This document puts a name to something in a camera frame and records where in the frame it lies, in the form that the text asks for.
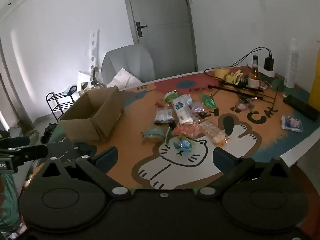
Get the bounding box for clear pack yellow pastries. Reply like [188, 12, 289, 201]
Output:
[200, 121, 229, 147]

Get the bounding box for brown glass bottle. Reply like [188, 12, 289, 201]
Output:
[247, 55, 261, 89]

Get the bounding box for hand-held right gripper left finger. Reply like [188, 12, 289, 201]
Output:
[40, 146, 132, 200]

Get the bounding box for grey door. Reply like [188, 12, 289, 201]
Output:
[121, 0, 198, 83]

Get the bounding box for white power strip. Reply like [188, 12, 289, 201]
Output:
[247, 64, 275, 78]

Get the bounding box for green biscuit packet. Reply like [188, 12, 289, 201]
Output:
[142, 127, 167, 143]

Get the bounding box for black shoes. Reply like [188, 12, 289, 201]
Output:
[40, 123, 59, 143]

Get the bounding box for black folded tripod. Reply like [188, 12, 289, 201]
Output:
[208, 80, 279, 113]

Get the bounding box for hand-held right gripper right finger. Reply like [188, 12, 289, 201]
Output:
[199, 147, 290, 200]

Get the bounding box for black door handle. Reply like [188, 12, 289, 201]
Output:
[135, 21, 148, 38]

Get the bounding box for long black box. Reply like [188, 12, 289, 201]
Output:
[283, 95, 320, 120]

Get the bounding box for black cable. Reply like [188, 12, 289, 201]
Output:
[204, 46, 273, 80]

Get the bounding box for black shoe rack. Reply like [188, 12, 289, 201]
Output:
[46, 86, 78, 122]

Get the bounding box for blue green candy packet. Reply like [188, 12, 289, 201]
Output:
[172, 135, 197, 153]

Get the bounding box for black charger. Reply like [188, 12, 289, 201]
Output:
[264, 54, 274, 71]

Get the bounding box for white perforated board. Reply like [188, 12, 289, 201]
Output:
[84, 29, 100, 74]

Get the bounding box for white spray bottle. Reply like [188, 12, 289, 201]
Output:
[284, 38, 300, 88]

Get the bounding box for white packet blue label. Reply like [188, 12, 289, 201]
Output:
[171, 94, 194, 125]

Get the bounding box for grey armchair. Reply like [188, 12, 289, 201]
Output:
[101, 44, 156, 85]

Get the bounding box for green white snack packet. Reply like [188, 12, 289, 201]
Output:
[165, 91, 184, 103]

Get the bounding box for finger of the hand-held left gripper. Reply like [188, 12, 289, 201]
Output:
[10, 145, 48, 162]
[0, 136, 31, 149]

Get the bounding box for green triangular packet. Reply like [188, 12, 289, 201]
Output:
[202, 94, 217, 109]

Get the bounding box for brown cardboard box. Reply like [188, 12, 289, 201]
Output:
[58, 86, 125, 143]

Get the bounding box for orange red snack packet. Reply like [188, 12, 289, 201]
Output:
[174, 124, 203, 139]

